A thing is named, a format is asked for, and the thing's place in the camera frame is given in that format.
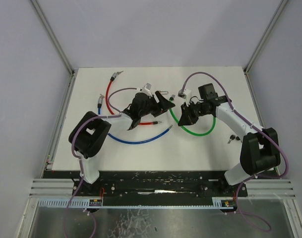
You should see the black head key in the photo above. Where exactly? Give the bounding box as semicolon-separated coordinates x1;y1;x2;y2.
228;135;240;144

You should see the purple cable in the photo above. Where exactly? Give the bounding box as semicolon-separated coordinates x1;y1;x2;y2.
181;71;290;233
63;87;141;238

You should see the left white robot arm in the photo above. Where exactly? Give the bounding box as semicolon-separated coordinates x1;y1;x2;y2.
68;91;175;196

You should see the green cable lock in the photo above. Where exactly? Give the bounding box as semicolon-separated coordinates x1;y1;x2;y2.
169;109;216;137

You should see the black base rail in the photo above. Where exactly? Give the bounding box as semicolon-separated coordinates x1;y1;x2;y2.
71;170;248;208

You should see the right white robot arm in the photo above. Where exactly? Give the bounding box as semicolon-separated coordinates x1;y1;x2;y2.
178;83;281;196

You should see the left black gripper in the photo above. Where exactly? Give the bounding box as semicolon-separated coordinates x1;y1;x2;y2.
139;91;174;118

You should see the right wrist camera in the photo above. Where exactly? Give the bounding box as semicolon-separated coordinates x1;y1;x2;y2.
178;88;192;104

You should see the blue cable lock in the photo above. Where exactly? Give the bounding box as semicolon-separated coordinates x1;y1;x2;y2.
97;94;173;145

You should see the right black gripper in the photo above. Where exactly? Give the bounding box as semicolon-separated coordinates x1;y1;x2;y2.
178;100;208;126

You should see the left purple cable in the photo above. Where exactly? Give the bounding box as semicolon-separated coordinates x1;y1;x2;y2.
63;87;141;238

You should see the red cable lock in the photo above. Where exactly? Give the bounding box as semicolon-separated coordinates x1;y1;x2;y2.
105;70;161;126

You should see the brass padlock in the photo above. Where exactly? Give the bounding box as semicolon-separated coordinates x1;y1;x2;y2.
159;91;169;95

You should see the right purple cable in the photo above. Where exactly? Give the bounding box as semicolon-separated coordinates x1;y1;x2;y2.
181;71;290;233

